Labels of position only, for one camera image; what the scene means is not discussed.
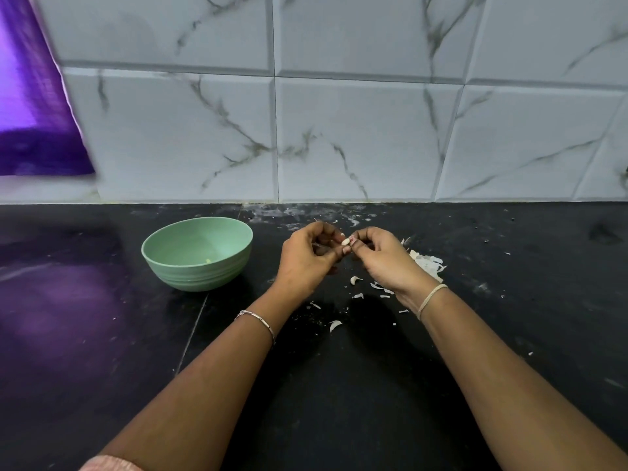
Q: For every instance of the person's right forearm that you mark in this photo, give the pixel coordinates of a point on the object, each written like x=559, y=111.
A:
x=530, y=392

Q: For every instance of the person's right hand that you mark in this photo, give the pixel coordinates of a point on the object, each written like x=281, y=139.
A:
x=388, y=260

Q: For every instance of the person's left hand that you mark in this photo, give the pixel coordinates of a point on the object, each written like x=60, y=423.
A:
x=304, y=260

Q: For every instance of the pink patterned left sleeve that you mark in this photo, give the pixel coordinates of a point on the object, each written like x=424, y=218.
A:
x=110, y=464

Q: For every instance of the white garlic bulb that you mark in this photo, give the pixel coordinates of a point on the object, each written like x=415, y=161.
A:
x=345, y=245

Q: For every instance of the mint green bowl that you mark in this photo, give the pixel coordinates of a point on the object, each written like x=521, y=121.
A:
x=196, y=253

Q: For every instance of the person's left forearm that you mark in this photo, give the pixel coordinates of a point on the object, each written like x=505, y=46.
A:
x=186, y=397

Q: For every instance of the purple cloth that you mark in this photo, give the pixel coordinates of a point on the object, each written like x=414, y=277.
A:
x=39, y=88

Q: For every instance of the small fallen garlic piece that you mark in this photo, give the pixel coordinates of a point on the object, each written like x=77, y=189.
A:
x=335, y=325

